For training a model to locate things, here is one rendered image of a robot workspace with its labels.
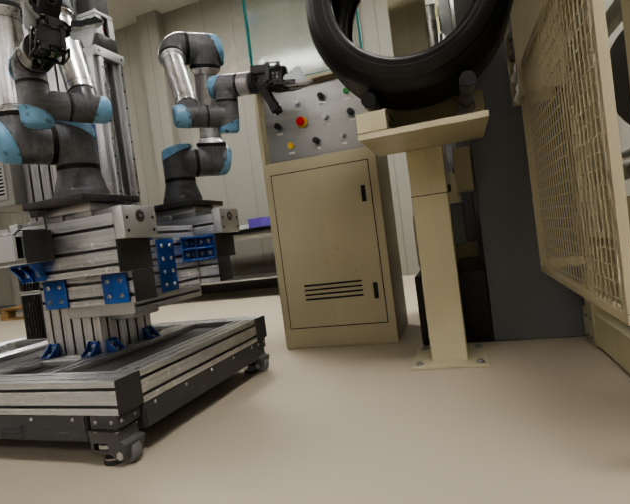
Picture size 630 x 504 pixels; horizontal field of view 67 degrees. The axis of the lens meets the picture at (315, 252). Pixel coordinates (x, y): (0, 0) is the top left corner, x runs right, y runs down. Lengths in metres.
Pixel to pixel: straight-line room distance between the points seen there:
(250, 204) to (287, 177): 3.67
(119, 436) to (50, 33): 0.96
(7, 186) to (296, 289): 1.23
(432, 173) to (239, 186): 4.42
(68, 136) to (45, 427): 0.80
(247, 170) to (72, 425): 4.81
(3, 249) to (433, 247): 1.34
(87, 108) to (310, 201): 1.14
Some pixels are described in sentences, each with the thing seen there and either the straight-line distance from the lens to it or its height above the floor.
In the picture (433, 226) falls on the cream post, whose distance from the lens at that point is 1.77.
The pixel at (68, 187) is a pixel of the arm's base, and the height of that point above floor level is 0.75.
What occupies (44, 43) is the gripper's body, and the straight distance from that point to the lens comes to 1.26.
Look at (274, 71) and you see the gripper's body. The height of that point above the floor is 1.07.
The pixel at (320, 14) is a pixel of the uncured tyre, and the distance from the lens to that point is 1.54.
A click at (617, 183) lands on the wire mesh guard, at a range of 0.93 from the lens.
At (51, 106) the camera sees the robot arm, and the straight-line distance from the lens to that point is 1.41.
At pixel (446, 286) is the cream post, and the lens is 1.78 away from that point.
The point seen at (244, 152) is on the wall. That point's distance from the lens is 6.00.
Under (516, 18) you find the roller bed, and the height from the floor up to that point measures 1.14.
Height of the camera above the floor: 0.51
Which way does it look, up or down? 1 degrees down
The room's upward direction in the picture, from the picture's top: 7 degrees counter-clockwise
